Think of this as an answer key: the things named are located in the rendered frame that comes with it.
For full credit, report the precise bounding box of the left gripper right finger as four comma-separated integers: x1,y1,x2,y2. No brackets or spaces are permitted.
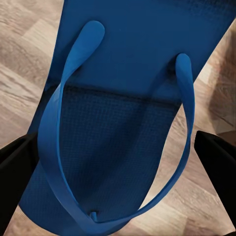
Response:
195,131,236,228

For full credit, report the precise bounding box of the sandal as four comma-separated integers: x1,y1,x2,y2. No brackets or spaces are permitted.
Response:
18,0,236,236

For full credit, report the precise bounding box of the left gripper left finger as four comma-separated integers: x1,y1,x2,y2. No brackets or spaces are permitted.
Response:
0,132,40,236

